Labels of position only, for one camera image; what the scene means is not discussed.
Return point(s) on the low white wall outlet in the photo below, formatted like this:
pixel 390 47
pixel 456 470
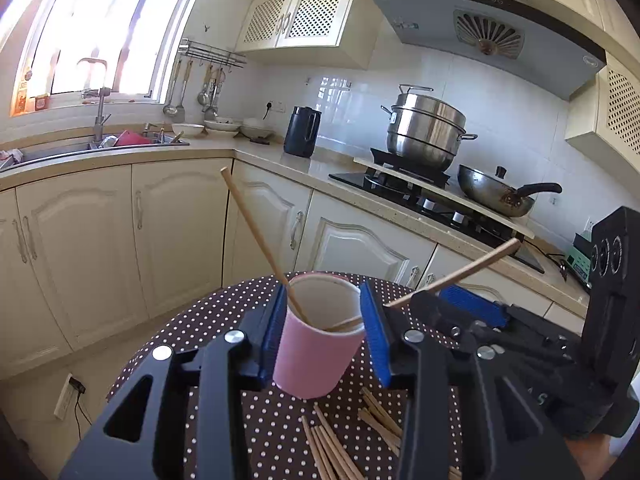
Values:
pixel 64 400

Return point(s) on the crumpled dish cloth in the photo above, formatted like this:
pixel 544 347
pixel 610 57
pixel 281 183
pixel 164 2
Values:
pixel 12 155

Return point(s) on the pink cup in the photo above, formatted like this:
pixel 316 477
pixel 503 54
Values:
pixel 310 360

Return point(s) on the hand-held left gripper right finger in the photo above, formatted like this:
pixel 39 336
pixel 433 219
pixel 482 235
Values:
pixel 375 330

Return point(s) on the beige kitchen countertop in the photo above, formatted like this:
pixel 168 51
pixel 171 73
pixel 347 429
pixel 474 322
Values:
pixel 280 160

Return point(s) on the metal wall rack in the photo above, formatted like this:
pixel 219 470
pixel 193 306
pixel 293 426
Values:
pixel 210 52

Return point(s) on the cream lattice door wall cabinet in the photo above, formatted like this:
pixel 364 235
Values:
pixel 620 105
pixel 310 15

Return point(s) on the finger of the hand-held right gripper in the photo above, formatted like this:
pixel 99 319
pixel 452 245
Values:
pixel 435 312
pixel 472 305

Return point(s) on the steel wok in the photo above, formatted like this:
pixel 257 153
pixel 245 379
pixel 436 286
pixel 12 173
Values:
pixel 492 190

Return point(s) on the orange bottle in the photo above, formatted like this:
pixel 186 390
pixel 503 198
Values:
pixel 21 102

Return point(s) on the pile of chopsticks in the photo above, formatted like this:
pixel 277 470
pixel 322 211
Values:
pixel 325 452

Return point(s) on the white bowl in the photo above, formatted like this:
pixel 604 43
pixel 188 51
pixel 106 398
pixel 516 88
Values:
pixel 187 130

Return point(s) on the kitchen window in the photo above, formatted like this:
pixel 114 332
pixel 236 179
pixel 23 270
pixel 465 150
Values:
pixel 100 20

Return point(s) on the hanging steel utensil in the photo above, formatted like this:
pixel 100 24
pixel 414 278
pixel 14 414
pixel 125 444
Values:
pixel 217 95
pixel 204 97

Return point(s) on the cream lower kitchen cabinets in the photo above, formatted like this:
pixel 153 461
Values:
pixel 175 240

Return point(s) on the pink basin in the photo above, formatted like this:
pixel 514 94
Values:
pixel 132 138

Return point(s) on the stacked white bowls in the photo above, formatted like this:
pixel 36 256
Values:
pixel 256 127

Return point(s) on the small red box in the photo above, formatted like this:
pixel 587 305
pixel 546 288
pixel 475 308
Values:
pixel 41 103

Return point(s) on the black kettle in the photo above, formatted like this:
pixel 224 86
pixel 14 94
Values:
pixel 300 135

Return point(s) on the hanging steel ladle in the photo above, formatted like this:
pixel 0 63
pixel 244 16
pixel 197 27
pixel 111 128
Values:
pixel 170 109

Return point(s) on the green electronic device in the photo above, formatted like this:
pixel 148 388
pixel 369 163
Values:
pixel 577 265

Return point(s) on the black gas stove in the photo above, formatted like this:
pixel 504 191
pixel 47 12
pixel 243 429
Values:
pixel 475 230

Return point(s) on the hanging steel spatula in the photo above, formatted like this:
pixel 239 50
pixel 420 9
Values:
pixel 181 112

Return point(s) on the wooden chopstick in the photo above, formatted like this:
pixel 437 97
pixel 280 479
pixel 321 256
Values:
pixel 251 220
pixel 475 264

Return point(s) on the steel kitchen sink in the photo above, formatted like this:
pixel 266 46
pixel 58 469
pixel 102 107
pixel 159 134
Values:
pixel 60 152

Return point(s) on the bowls on counter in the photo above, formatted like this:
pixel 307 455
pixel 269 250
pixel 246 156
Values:
pixel 220 127

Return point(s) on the person's right forearm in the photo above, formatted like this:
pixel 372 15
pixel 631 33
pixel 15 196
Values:
pixel 590 460

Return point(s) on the steel steamer pot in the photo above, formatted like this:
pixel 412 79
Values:
pixel 425 135

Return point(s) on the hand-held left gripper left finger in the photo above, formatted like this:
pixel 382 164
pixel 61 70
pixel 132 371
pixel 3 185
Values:
pixel 274 332

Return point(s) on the grey range hood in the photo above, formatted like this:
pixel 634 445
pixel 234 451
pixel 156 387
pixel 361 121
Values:
pixel 450 10

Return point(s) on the white wall socket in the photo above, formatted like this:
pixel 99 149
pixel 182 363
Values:
pixel 274 106

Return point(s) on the steel faucet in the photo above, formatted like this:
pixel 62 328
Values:
pixel 101 110

